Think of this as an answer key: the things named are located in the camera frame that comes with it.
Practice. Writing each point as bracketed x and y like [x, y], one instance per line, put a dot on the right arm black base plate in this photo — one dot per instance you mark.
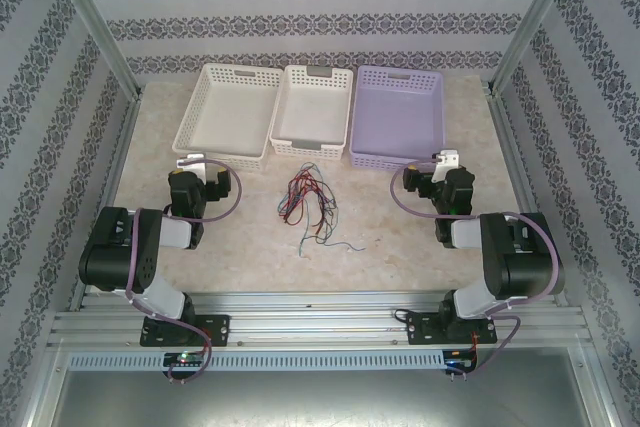
[420, 329]

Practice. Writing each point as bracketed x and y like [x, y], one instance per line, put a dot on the short red power lead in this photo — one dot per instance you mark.
[475, 342]

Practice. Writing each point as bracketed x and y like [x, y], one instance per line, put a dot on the right aluminium frame post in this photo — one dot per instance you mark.
[537, 22]

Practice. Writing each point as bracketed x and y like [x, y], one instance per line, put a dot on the circuit board with green light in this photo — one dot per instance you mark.
[185, 359]

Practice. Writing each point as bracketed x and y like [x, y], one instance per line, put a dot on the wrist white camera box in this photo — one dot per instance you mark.
[447, 162]
[192, 167]

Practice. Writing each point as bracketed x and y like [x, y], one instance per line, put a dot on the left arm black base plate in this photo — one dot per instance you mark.
[217, 329]

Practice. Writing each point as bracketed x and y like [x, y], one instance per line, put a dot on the purple plastic basket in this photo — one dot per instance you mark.
[400, 117]

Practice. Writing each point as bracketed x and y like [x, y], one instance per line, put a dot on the left aluminium side rail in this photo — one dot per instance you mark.
[124, 137]

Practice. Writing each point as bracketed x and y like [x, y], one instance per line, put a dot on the aluminium mounting rail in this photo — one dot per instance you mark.
[320, 322]

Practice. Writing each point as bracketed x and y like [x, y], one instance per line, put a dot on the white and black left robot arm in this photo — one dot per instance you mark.
[160, 297]

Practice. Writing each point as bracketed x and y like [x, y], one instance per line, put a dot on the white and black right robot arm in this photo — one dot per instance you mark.
[480, 297]

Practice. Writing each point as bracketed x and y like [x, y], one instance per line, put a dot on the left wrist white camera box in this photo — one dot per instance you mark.
[192, 167]

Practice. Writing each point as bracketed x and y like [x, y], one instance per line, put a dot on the grey metal panel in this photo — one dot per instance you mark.
[320, 402]

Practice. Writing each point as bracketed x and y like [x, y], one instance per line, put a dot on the left aluminium frame post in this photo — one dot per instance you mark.
[95, 22]

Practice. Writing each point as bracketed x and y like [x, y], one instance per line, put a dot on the wide white plastic basket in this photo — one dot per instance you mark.
[225, 112]

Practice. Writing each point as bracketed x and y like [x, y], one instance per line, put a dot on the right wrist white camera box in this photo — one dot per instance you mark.
[447, 162]

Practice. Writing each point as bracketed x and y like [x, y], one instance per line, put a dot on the circuit board with blue light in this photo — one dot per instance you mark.
[460, 361]

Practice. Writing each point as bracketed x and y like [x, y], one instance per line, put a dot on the aluminium frame post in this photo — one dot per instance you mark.
[95, 22]
[537, 22]

